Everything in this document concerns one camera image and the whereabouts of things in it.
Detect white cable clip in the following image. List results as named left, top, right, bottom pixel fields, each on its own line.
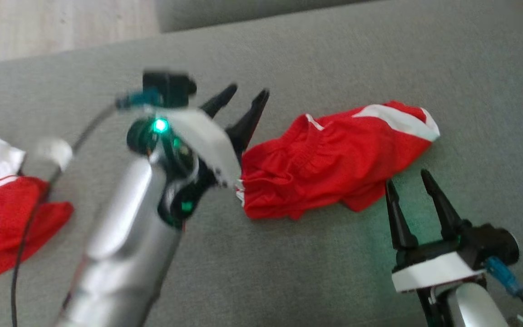
left=35, top=138, right=74, bottom=171

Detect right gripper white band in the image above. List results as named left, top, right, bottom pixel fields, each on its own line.
left=385, top=169, right=489, bottom=294

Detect red shorts white trim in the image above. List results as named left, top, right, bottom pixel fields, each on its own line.
left=236, top=101, right=441, bottom=221

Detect blue camera connector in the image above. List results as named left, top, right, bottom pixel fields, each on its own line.
left=486, top=256, right=523, bottom=297
left=116, top=89, right=163, bottom=110

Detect large grey sofa seat cushion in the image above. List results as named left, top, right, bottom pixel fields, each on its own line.
left=0, top=0, right=523, bottom=327

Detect red white sports jersey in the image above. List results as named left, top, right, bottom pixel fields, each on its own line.
left=0, top=101, right=75, bottom=290

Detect blue left camera connector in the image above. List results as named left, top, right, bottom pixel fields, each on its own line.
left=116, top=89, right=163, bottom=110

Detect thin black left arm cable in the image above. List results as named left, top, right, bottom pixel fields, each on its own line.
left=11, top=102, right=121, bottom=327

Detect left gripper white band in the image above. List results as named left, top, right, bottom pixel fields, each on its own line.
left=127, top=84, right=270, bottom=228

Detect blue right camera connector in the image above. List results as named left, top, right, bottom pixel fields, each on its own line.
left=486, top=256, right=523, bottom=297

